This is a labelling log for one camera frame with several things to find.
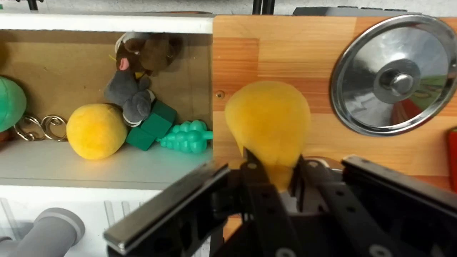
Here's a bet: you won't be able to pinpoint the yellow plush pear toy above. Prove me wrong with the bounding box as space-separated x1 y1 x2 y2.
223 79 313 192

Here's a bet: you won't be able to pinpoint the green plush ball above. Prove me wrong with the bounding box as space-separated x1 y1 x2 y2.
0 76 29 135

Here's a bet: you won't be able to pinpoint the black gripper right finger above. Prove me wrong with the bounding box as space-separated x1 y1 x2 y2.
290 155 457 257

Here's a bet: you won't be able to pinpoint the grey toy faucet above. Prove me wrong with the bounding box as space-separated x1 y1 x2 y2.
9 206 88 257

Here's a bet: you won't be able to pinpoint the colourful toy cube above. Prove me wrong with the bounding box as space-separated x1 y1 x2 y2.
445 127 457 195

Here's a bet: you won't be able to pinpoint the metal key rings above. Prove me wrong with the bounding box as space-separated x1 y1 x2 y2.
12 113 69 143

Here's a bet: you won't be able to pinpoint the grey plush mouse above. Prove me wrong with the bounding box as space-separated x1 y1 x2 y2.
103 32 185 127

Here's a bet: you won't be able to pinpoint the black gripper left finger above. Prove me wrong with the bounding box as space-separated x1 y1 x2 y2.
103 159 302 257

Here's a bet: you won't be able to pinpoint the white toy sink basin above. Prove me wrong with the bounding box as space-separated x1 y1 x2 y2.
0 12 215 257

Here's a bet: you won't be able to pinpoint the yellow plush ball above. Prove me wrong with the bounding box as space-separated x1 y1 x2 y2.
65 103 129 162

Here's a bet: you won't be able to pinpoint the silver pot lid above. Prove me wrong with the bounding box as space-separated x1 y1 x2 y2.
329 13 457 139

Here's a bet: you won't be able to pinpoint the dark green toy block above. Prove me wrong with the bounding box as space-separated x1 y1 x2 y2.
126 99 179 153

